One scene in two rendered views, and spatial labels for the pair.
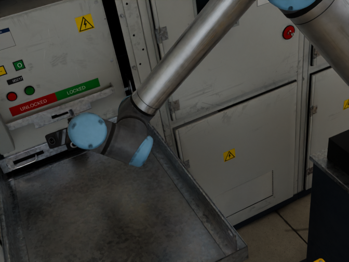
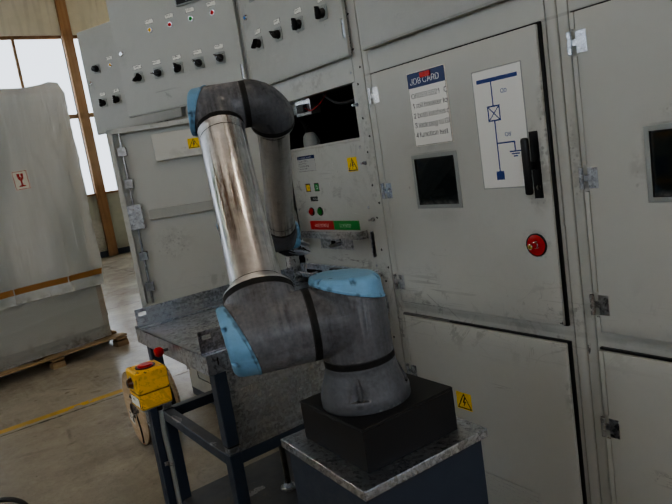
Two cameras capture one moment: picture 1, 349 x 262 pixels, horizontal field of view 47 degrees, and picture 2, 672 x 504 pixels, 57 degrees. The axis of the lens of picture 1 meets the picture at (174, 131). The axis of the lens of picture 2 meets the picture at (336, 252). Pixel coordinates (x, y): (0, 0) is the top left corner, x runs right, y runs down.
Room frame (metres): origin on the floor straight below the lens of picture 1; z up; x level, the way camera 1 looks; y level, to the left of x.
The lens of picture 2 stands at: (0.59, -1.85, 1.35)
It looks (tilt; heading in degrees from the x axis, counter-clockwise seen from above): 9 degrees down; 74
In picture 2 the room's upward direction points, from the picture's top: 9 degrees counter-clockwise
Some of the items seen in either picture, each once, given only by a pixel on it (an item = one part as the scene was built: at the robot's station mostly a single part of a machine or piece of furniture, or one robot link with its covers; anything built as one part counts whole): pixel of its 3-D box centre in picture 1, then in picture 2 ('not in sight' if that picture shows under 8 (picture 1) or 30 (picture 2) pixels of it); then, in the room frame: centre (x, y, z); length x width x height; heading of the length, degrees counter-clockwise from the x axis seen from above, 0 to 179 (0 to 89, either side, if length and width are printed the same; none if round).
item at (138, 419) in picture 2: not in sight; (151, 401); (0.42, 1.48, 0.20); 0.40 x 0.22 x 0.40; 107
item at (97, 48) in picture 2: not in sight; (126, 73); (0.63, 1.61, 1.92); 0.63 x 0.06 x 0.55; 134
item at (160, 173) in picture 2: not in sight; (202, 208); (0.81, 0.77, 1.21); 0.63 x 0.07 x 0.74; 170
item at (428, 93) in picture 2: not in sight; (429, 107); (1.40, -0.24, 1.44); 0.15 x 0.01 x 0.21; 109
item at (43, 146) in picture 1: (71, 137); (344, 272); (1.27, 0.39, 0.89); 0.54 x 0.05 x 0.06; 109
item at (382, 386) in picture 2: not in sight; (362, 374); (0.95, -0.67, 0.89); 0.19 x 0.19 x 0.10
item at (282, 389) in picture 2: not in sight; (275, 414); (0.89, 0.26, 0.46); 0.64 x 0.58 x 0.66; 19
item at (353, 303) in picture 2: not in sight; (346, 312); (0.94, -0.66, 1.03); 0.17 x 0.15 x 0.18; 174
